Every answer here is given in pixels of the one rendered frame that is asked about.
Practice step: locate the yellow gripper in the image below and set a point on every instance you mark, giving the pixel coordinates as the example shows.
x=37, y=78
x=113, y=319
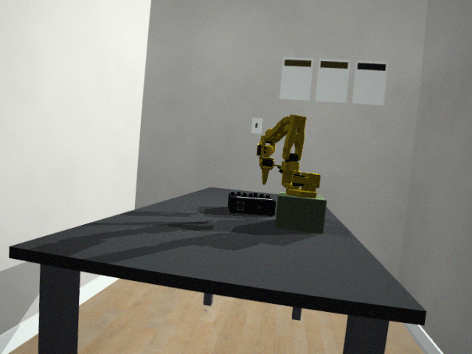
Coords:
x=266, y=164

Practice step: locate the black lighting desk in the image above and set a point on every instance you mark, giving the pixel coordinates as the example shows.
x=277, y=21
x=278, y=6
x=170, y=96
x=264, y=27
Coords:
x=251, y=204

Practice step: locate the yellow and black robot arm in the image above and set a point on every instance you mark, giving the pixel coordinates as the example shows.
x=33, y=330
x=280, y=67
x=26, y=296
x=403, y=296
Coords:
x=294, y=127

